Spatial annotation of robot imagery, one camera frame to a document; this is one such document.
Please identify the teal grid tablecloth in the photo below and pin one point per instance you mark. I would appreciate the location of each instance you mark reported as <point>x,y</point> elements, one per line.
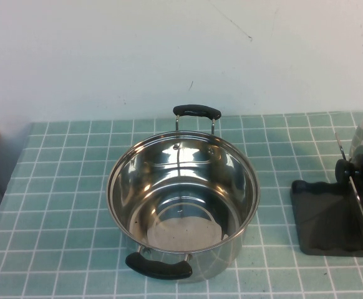
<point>60,218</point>

